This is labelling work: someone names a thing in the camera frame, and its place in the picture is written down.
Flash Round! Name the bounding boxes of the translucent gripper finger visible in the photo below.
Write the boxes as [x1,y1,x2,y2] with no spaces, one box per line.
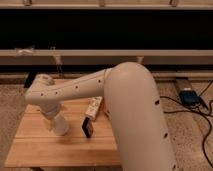
[45,119,54,131]

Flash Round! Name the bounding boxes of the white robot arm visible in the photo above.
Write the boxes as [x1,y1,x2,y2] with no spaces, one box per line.
[25,62,179,171]

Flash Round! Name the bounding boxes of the wooden table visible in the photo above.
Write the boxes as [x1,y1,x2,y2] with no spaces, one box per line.
[5,98,120,167]

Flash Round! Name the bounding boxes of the white rectangular box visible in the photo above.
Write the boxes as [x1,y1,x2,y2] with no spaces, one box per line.
[86,96,103,120]

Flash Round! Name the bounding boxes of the long wooden bench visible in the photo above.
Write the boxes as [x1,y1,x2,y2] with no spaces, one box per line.
[0,49,213,65]

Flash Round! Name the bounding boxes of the blue power adapter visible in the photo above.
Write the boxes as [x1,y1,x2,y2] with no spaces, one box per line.
[179,90,199,106]

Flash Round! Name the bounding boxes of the black cable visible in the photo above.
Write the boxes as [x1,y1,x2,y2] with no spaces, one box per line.
[159,79,213,168]

